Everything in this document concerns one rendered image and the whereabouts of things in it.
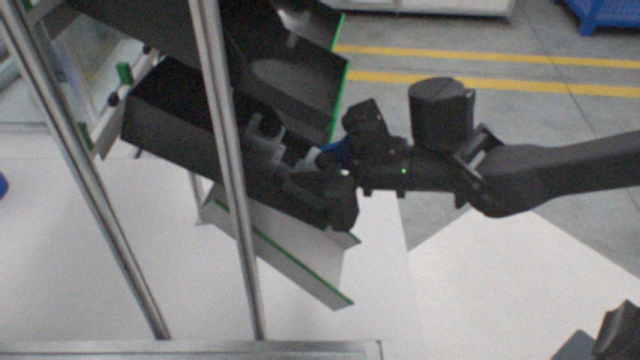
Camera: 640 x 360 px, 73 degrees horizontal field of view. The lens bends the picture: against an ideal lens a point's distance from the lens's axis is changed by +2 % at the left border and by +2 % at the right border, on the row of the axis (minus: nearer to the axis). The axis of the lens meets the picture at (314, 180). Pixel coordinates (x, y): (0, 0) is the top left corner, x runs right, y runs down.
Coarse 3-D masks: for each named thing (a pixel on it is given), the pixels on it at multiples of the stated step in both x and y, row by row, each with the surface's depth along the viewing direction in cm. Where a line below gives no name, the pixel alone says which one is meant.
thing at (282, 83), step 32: (96, 0) 41; (128, 0) 40; (160, 0) 39; (224, 0) 51; (256, 0) 51; (128, 32) 42; (160, 32) 42; (192, 32) 41; (224, 32) 40; (256, 32) 53; (288, 32) 53; (192, 64) 43; (256, 64) 48; (288, 64) 51; (320, 64) 54; (256, 96) 45; (288, 96) 44; (320, 96) 50; (320, 128) 46
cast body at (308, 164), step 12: (312, 156) 56; (324, 156) 55; (288, 168) 58; (300, 168) 55; (312, 168) 54; (324, 168) 54; (336, 168) 56; (288, 180) 57; (288, 192) 58; (300, 192) 57; (312, 204) 58; (324, 204) 57
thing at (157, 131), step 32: (160, 64) 53; (128, 96) 48; (160, 96) 60; (192, 96) 62; (128, 128) 51; (160, 128) 50; (192, 128) 49; (192, 160) 52; (288, 160) 62; (256, 192) 54; (320, 224) 56
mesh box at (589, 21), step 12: (552, 0) 440; (576, 0) 394; (588, 0) 374; (600, 0) 358; (612, 0) 358; (624, 0) 357; (636, 0) 356; (576, 12) 391; (588, 12) 373; (600, 12) 365; (612, 12) 364; (624, 12) 363; (636, 12) 362; (588, 24) 371; (600, 24) 371; (612, 24) 370; (624, 24) 369; (636, 24) 368; (588, 36) 378
